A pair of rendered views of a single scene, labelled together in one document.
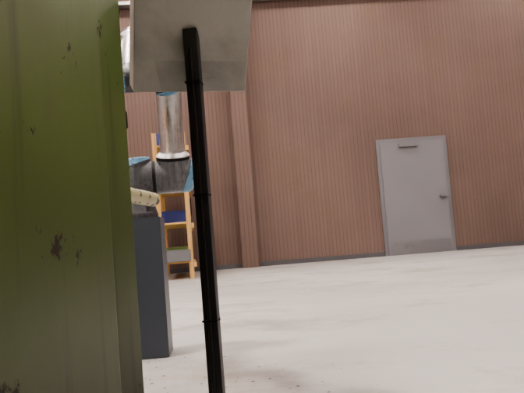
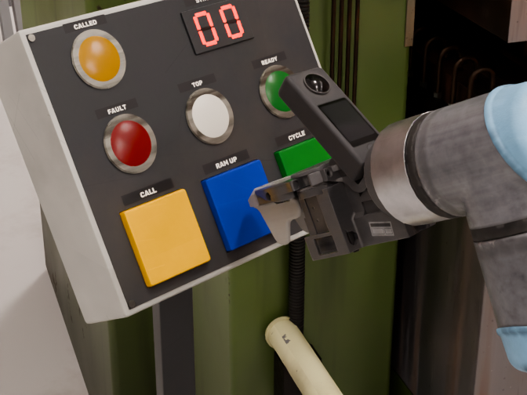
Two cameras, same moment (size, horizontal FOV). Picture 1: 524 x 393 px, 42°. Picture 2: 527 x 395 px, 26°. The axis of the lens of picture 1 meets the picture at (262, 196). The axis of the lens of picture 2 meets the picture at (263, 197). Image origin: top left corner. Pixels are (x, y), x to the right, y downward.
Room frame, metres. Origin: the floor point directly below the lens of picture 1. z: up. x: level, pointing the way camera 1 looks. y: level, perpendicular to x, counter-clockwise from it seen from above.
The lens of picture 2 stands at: (2.99, -0.22, 1.52)
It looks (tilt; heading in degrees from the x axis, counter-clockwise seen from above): 26 degrees down; 154
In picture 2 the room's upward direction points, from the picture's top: straight up
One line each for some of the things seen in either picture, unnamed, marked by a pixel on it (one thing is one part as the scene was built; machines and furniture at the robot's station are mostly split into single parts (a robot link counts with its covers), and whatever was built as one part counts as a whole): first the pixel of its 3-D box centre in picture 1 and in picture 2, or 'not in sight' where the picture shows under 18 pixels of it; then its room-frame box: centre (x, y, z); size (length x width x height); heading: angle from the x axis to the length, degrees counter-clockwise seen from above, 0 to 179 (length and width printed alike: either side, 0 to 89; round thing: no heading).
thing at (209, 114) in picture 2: not in sight; (209, 116); (2.00, 0.19, 1.09); 0.05 x 0.03 x 0.04; 83
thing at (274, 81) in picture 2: not in sight; (281, 91); (1.97, 0.28, 1.09); 0.05 x 0.03 x 0.04; 83
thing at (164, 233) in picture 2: not in sight; (164, 237); (2.08, 0.10, 1.01); 0.07 x 0.05 x 0.07; 108
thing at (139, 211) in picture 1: (136, 208); not in sight; (3.04, 0.56, 0.65); 0.19 x 0.19 x 0.10
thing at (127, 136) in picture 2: not in sight; (130, 143); (2.04, 0.09, 1.09); 0.05 x 0.03 x 0.04; 83
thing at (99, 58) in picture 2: not in sight; (99, 59); (1.99, 0.08, 1.16); 0.05 x 0.03 x 0.04; 83
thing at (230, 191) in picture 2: not in sight; (241, 205); (2.05, 0.20, 1.01); 0.07 x 0.05 x 0.07; 108
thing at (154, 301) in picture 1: (141, 287); not in sight; (3.04, 0.56, 0.30); 0.22 x 0.22 x 0.60; 3
